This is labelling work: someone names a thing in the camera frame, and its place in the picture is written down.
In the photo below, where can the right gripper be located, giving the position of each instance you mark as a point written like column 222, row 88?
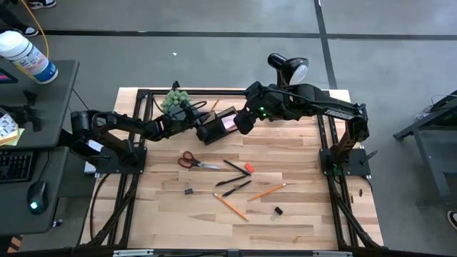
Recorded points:
column 244, row 121

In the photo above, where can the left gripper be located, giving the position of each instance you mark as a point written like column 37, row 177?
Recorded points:
column 201, row 133

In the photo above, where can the pink sticky note pad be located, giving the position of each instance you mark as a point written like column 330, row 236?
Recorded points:
column 228, row 123

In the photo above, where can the black mesh desk organizer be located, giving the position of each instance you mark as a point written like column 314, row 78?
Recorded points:
column 218, row 133

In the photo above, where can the orange pencil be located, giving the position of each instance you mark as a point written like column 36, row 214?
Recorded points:
column 230, row 206
column 215, row 104
column 267, row 192

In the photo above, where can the black pen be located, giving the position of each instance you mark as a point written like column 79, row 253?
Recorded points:
column 231, row 180
column 237, row 188
column 236, row 167

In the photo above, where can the red eraser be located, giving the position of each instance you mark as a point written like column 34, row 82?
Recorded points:
column 249, row 167

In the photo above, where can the black binder clip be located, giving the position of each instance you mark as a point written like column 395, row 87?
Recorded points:
column 189, row 191
column 278, row 210

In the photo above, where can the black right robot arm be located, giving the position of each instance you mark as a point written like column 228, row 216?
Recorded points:
column 321, row 107

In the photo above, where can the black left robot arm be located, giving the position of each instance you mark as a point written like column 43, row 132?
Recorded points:
column 118, row 121

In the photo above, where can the green artificial potted plant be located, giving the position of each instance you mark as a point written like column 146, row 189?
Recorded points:
column 175, row 100

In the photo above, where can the black desk lamp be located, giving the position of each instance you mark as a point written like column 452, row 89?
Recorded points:
column 289, row 66

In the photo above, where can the white power box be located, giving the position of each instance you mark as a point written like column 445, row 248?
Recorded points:
column 94, row 145

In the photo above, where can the black side desk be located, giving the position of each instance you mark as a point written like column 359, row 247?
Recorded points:
column 53, row 100

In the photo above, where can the black computer mouse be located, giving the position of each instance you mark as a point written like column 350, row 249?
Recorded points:
column 37, row 194

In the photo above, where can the black monitor stand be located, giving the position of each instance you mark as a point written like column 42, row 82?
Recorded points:
column 26, row 114

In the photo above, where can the black metal table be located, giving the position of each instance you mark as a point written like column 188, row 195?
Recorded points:
column 428, row 142

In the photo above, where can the yellow sticky note stack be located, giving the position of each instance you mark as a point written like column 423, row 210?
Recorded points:
column 16, row 137

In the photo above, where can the black keyboard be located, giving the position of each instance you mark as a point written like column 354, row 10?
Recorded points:
column 14, row 166

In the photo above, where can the white wipes canister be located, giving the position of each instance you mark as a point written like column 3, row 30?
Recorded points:
column 25, row 53

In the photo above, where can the side desk monitor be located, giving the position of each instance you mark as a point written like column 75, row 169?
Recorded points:
column 5, row 76

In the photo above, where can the yellow black hazard tape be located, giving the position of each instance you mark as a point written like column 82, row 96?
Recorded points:
column 15, row 244

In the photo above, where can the black aluminium table frame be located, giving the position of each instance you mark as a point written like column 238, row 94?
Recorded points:
column 214, row 92

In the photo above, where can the silver frame bracket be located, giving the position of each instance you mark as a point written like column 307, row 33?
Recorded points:
column 332, row 253
column 132, row 253

